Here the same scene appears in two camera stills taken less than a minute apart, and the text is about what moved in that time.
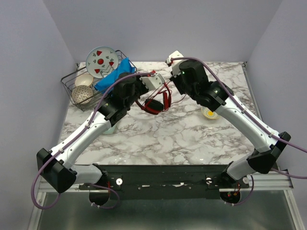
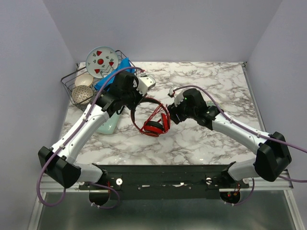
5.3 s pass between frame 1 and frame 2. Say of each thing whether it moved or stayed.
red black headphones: moved
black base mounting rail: stayed
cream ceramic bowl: stayed
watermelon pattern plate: stayed
